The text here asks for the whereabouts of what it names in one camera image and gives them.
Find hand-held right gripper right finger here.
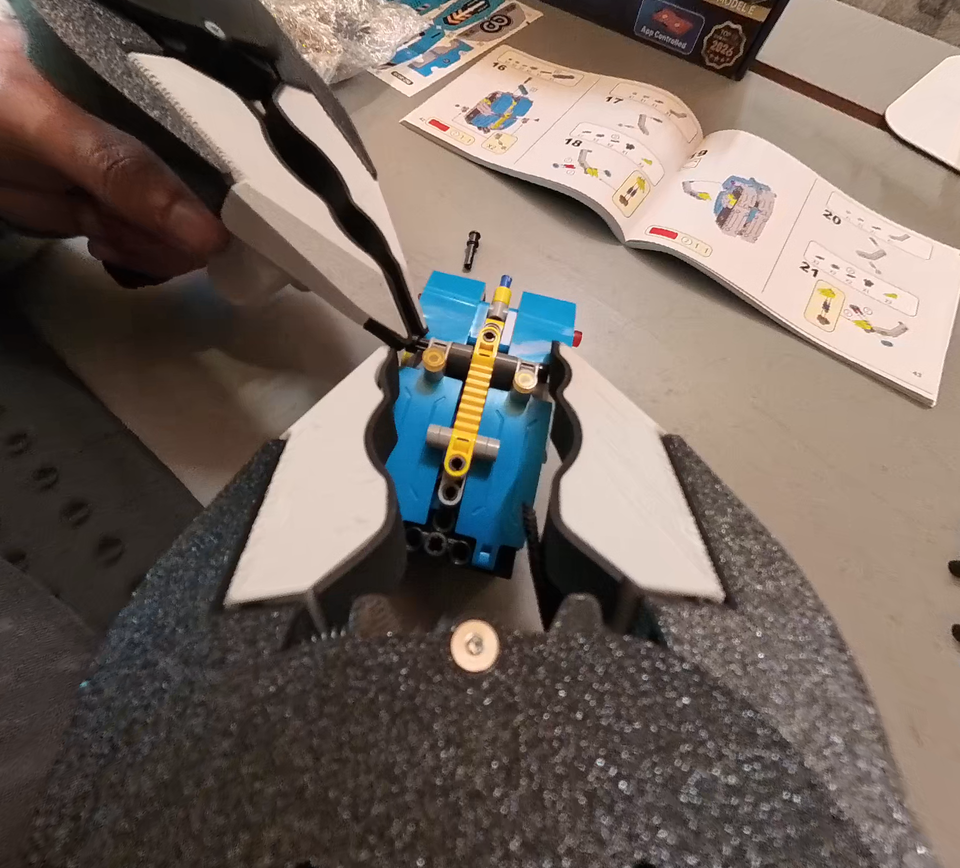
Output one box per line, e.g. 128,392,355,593
541,344,727,603

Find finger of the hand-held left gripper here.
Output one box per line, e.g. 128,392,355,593
126,52,421,348
273,82,429,340

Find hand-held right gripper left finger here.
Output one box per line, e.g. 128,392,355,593
223,346,410,610

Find blue brick toy car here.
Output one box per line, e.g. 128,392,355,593
382,270,585,580

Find grey desk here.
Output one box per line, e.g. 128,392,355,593
22,0,960,868

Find person's left hand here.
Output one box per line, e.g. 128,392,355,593
0,35,230,284

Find crumpled clear plastic bag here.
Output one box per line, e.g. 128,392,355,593
213,0,421,85

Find blue printed leaflet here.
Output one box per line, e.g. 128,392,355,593
371,0,543,97

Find open instruction booklet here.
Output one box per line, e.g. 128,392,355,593
399,45,942,408

